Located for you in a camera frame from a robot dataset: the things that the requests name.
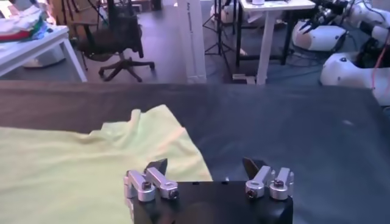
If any white humanoid robot with base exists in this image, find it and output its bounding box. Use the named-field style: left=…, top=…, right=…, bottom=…
left=319, top=0, right=390, bottom=106

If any stack of folded clothes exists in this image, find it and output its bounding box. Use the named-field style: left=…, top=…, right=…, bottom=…
left=0, top=4, right=49, bottom=43

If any black office chair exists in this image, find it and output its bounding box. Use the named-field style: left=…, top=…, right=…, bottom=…
left=71, top=0, right=156, bottom=83

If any white work table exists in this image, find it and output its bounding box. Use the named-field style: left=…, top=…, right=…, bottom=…
left=0, top=24, right=88, bottom=83

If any yellow-green t-shirt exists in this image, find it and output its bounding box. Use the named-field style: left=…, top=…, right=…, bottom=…
left=0, top=104, right=213, bottom=224

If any tall white cardboard box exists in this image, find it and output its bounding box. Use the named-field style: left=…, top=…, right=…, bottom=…
left=176, top=0, right=208, bottom=85

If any white standing desk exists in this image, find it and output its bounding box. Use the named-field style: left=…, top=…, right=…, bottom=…
left=233, top=0, right=316, bottom=85

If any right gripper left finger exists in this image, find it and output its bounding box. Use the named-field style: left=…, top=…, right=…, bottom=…
left=123, top=158, right=180, bottom=203

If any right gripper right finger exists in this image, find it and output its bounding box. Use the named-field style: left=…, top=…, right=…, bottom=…
left=242, top=157, right=295, bottom=201

